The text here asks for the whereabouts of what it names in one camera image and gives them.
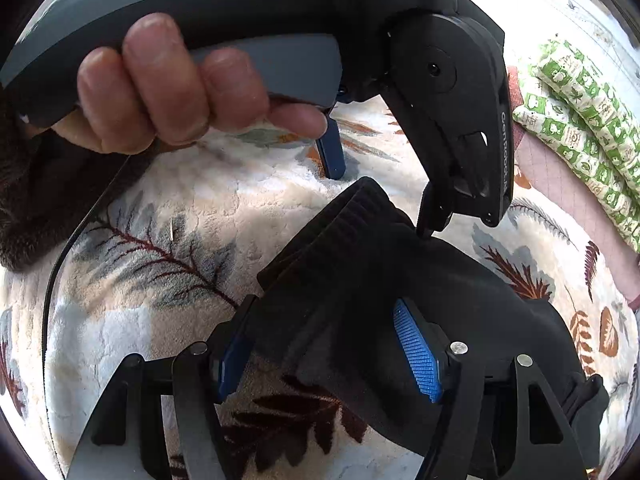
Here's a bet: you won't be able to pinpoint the green patterned folded quilt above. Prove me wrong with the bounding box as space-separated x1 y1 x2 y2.
514 37 640 267

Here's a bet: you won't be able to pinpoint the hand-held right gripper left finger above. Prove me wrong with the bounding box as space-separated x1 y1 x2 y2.
66 294 260 480

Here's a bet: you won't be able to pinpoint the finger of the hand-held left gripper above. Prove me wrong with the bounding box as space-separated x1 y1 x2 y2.
315 109 347 181
416 182 457 239

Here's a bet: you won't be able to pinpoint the leaf print fleece blanket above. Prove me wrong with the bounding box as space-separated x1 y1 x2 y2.
0 95 640 480

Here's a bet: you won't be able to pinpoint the person's left hand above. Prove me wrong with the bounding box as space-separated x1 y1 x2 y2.
50 12 329 156

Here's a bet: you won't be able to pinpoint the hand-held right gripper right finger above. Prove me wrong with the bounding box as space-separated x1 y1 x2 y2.
392 298 589 480

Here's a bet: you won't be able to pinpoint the black cable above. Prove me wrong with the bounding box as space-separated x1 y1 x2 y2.
42 142 161 476

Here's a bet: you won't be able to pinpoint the pink quilted bed sheet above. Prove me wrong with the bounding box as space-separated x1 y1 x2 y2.
506 67 640 313

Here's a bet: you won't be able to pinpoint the black pants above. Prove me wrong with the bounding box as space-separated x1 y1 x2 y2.
256 176 611 467

